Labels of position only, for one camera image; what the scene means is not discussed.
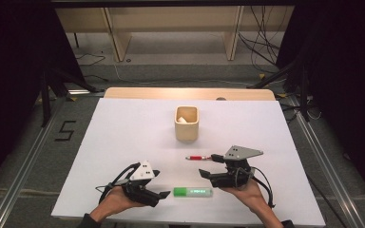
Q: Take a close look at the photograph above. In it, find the person's left hand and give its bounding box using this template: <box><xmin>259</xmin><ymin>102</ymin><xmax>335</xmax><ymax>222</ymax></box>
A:
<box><xmin>103</xmin><ymin>185</ymin><xmax>146</xmax><ymax>217</ymax></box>

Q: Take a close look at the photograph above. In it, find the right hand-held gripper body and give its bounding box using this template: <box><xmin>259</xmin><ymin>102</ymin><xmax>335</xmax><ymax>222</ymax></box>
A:
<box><xmin>208</xmin><ymin>144</ymin><xmax>264</xmax><ymax>189</ymax></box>

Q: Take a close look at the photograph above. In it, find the black metal stand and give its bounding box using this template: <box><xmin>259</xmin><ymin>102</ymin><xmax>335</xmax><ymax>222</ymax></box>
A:
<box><xmin>246</xmin><ymin>56</ymin><xmax>312</xmax><ymax>124</ymax></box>
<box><xmin>40</xmin><ymin>66</ymin><xmax>100</xmax><ymax>128</ymax></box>

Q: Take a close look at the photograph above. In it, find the bundle of black cables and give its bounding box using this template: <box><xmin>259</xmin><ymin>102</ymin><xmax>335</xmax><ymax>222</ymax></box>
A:
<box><xmin>237</xmin><ymin>5</ymin><xmax>288</xmax><ymax>74</ymax></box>

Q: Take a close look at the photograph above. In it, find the left hand-held gripper cable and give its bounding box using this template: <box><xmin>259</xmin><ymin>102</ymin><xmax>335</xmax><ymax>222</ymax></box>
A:
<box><xmin>95</xmin><ymin>161</ymin><xmax>141</xmax><ymax>205</ymax></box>

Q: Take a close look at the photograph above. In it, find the green marker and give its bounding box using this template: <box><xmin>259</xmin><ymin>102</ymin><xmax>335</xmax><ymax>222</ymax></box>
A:
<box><xmin>173</xmin><ymin>186</ymin><xmax>214</xmax><ymax>198</ymax></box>

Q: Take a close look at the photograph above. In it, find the right hand-held gripper cable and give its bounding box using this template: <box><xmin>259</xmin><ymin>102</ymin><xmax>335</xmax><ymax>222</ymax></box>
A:
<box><xmin>249</xmin><ymin>165</ymin><xmax>277</xmax><ymax>209</ymax></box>

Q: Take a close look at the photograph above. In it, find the person's right hand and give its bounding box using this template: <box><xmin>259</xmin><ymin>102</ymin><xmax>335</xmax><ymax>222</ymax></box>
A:
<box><xmin>221</xmin><ymin>177</ymin><xmax>266</xmax><ymax>212</ymax></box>

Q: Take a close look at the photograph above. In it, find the aluminium floor rail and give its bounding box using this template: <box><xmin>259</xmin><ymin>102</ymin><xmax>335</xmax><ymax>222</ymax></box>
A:
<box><xmin>288</xmin><ymin>97</ymin><xmax>365</xmax><ymax>228</ymax></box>
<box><xmin>0</xmin><ymin>98</ymin><xmax>66</xmax><ymax>228</ymax></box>

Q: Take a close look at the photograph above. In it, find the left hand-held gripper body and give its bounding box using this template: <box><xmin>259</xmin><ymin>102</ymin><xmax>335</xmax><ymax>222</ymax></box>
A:
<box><xmin>113</xmin><ymin>160</ymin><xmax>162</xmax><ymax>208</ymax></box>

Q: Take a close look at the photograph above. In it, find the beige square pen cup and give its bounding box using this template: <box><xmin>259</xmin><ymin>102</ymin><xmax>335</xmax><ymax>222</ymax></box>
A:
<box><xmin>174</xmin><ymin>104</ymin><xmax>201</xmax><ymax>143</ymax></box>

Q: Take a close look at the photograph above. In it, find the black curtain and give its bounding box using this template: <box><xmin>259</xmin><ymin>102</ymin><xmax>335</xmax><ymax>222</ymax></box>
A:
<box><xmin>276</xmin><ymin>0</ymin><xmax>365</xmax><ymax>203</ymax></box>
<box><xmin>0</xmin><ymin>0</ymin><xmax>87</xmax><ymax>198</ymax></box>

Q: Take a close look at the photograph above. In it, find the white board sheet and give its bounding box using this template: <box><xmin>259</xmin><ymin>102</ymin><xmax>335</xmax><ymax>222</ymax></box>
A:
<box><xmin>50</xmin><ymin>97</ymin><xmax>327</xmax><ymax>228</ymax></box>

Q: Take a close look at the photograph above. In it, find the beige wooden desk frame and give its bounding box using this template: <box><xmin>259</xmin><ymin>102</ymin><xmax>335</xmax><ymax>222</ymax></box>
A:
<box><xmin>55</xmin><ymin>6</ymin><xmax>296</xmax><ymax>63</ymax></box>

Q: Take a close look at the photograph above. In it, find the hand-held gripper cable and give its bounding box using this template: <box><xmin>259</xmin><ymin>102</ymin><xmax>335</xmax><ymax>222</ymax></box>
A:
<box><xmin>95</xmin><ymin>161</ymin><xmax>141</xmax><ymax>205</ymax></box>
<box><xmin>249</xmin><ymin>165</ymin><xmax>277</xmax><ymax>209</ymax></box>

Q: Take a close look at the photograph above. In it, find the red pen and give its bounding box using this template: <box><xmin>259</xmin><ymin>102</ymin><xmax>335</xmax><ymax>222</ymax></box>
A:
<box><xmin>185</xmin><ymin>154</ymin><xmax>213</xmax><ymax>162</ymax></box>

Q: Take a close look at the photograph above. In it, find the light wooden table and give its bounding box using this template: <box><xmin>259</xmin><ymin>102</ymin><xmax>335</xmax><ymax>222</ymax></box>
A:
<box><xmin>103</xmin><ymin>87</ymin><xmax>277</xmax><ymax>102</ymax></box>

